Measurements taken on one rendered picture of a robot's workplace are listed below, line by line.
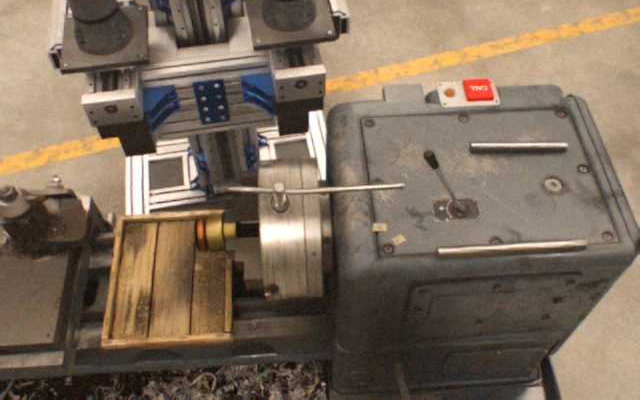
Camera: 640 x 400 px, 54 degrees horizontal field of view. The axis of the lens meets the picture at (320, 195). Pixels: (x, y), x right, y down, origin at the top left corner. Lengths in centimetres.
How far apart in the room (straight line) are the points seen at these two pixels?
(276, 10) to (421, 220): 74
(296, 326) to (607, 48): 265
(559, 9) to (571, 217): 267
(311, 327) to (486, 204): 53
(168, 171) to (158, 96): 91
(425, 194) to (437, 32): 236
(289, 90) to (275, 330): 63
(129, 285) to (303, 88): 68
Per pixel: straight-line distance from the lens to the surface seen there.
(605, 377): 264
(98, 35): 173
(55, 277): 161
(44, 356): 158
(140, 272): 165
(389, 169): 131
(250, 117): 195
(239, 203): 138
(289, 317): 156
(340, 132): 138
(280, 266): 129
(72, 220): 162
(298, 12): 171
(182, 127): 196
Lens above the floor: 229
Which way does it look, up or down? 55 degrees down
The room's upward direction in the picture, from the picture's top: straight up
